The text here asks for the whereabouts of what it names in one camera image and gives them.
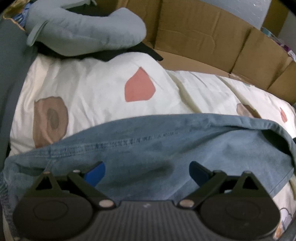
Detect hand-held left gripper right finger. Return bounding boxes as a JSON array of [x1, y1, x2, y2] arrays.
[[178, 161, 260, 209]]

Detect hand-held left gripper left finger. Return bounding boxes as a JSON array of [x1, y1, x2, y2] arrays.
[[35, 161, 115, 209]]

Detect blue denim pants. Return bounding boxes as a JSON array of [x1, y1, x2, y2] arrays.
[[0, 113, 295, 239]]

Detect bear print bed sheet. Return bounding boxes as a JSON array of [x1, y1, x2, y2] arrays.
[[9, 52, 296, 241]]

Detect dark grey pillow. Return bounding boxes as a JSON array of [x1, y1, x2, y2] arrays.
[[0, 17, 38, 172]]

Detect flattened cardboard box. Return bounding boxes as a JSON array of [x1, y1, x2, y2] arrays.
[[96, 0, 296, 105]]

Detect grey neck pillow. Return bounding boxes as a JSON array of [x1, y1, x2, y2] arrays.
[[24, 1, 147, 56]]

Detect purple detergent pouch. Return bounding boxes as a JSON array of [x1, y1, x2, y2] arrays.
[[279, 38, 295, 57]]

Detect grey wrapped mattress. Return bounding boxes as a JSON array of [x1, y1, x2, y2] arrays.
[[221, 0, 271, 28]]

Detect tall cardboard box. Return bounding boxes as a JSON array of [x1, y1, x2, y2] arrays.
[[264, 8, 289, 37]]

